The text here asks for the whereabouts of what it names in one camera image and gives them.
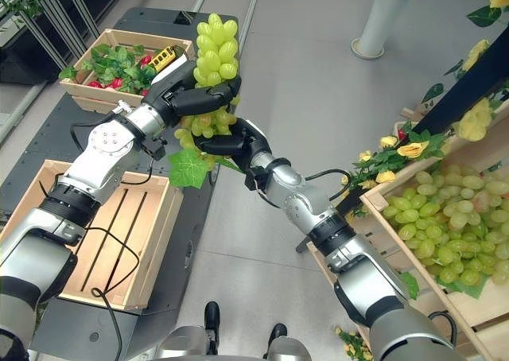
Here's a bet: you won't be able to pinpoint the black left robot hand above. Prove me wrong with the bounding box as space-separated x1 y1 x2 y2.
147 54 243 129

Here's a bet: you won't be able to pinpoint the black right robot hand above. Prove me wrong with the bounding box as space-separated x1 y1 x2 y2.
192 117 273 169

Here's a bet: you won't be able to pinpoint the green grape bunch with leaf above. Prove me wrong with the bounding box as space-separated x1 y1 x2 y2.
167 12 243 190

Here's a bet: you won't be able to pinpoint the yellow toy bus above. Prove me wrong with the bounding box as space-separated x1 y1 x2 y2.
150 45 178 70

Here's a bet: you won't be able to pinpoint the wooden crate with radishes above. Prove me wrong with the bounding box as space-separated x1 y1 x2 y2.
59 28 196 115

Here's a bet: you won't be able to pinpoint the red radishes with green leaves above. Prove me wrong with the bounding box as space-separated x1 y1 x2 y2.
58 43 168 96

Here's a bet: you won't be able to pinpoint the black mobile cart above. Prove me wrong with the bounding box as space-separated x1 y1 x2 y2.
0 6 240 361

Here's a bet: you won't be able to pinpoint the empty wooden crate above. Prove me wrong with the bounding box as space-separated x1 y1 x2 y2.
0 158 185 312

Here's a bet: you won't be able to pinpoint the metal rack with green vine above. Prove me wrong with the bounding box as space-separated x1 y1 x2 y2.
0 0 136 86

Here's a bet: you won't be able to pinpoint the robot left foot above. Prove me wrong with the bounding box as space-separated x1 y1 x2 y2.
204 301 221 344

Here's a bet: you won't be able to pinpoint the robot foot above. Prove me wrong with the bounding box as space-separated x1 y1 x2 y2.
266 323 288 349
204 301 221 344

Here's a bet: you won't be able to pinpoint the yellow flower garland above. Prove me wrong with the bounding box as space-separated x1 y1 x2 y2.
340 0 509 191

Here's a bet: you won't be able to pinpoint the white pillar with round base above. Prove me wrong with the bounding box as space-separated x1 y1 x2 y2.
351 0 418 60

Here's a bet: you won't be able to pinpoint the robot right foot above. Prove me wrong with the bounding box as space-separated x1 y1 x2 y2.
266 323 288 349

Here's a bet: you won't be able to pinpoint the silver robot left leg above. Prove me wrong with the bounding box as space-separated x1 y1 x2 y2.
154 324 219 361

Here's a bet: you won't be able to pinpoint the silver robot leg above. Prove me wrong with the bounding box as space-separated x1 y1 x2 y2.
154 324 219 361
262 336 313 361

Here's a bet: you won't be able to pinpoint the silver robot right leg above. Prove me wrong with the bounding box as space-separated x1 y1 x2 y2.
262 336 313 361

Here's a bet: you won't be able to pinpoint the pile of green grapes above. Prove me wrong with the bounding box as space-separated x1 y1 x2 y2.
382 162 509 289

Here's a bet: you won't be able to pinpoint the wooden crate with grapes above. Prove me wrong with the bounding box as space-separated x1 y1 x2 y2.
306 105 509 361

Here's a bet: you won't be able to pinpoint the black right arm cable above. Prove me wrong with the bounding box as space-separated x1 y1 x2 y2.
301 169 353 202

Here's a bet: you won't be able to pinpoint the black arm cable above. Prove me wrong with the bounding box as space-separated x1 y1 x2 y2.
301 169 353 202
69 112 168 361

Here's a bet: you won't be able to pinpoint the grey floor rail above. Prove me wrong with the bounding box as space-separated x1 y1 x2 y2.
190 0 264 56

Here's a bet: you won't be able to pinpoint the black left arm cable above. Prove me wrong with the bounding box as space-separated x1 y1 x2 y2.
69 112 168 361

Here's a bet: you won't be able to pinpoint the black shelf frame post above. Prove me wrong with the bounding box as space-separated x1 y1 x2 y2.
294 21 509 254

